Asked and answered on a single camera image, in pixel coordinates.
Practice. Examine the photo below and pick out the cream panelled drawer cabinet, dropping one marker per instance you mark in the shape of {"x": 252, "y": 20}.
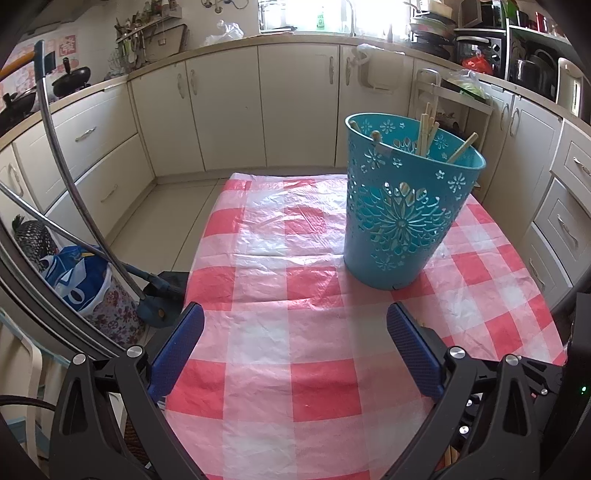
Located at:
{"x": 531, "y": 161}

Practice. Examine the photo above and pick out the stack of pots and lids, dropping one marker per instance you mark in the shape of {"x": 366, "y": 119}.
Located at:
{"x": 429, "y": 32}

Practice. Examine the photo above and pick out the blue white plastic bag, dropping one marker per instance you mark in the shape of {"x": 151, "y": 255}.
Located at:
{"x": 78, "y": 281}

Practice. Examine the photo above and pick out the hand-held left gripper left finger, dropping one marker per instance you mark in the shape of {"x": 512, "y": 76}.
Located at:
{"x": 180, "y": 346}

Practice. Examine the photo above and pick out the black mesh bag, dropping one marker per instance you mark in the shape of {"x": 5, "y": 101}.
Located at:
{"x": 32, "y": 244}

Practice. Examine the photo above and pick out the steel pole with teal connector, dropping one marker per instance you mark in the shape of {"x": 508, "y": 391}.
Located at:
{"x": 147, "y": 276}

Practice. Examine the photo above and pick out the white door-hung bin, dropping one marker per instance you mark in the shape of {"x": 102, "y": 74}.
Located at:
{"x": 388, "y": 69}

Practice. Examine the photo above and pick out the wooden cutting board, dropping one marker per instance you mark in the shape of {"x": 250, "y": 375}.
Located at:
{"x": 166, "y": 41}

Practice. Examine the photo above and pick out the chrome kitchen faucet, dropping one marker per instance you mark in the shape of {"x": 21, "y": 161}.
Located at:
{"x": 351, "y": 14}

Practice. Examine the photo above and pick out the black frying pan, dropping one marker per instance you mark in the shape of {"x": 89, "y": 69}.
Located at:
{"x": 16, "y": 110}

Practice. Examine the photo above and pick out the floral waste bin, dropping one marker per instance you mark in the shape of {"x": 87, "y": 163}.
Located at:
{"x": 115, "y": 318}

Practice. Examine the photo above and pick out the wall utensil rack with bottles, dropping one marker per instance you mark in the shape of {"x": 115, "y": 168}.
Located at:
{"x": 138, "y": 27}

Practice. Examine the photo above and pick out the cream double-door base cabinets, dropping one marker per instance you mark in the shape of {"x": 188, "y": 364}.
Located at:
{"x": 286, "y": 106}

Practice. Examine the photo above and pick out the cream two-drawer cabinet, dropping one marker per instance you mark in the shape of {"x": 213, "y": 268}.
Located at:
{"x": 83, "y": 157}

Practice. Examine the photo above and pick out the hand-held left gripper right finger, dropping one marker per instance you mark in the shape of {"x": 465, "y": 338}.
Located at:
{"x": 413, "y": 355}

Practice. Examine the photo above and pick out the kitchen window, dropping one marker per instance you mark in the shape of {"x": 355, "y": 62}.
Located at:
{"x": 295, "y": 14}

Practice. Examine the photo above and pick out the black wok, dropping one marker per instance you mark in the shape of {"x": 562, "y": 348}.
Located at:
{"x": 71, "y": 78}

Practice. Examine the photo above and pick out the red plastic bag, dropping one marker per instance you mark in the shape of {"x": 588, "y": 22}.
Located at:
{"x": 475, "y": 64}

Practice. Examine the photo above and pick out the white thermos kettle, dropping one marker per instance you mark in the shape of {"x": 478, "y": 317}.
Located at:
{"x": 570, "y": 83}

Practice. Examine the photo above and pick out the pink wall poster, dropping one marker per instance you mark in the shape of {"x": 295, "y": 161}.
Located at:
{"x": 69, "y": 44}

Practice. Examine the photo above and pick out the white rolling cart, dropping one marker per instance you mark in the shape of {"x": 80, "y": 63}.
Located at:
{"x": 425, "y": 87}

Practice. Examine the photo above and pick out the green dish soap bottle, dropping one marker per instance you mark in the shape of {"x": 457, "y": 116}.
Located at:
{"x": 321, "y": 21}

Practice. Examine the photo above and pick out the red white checked tablecloth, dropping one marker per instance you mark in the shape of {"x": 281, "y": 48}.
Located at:
{"x": 300, "y": 323}

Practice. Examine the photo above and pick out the black toaster oven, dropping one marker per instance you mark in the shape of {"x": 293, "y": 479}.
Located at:
{"x": 489, "y": 50}

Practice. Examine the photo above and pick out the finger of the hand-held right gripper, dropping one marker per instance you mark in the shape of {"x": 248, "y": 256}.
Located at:
{"x": 547, "y": 378}

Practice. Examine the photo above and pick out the teal perforated plastic basket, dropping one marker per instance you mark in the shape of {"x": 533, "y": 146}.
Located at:
{"x": 392, "y": 258}

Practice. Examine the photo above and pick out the bag of green vegetables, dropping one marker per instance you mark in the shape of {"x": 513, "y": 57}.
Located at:
{"x": 468, "y": 85}

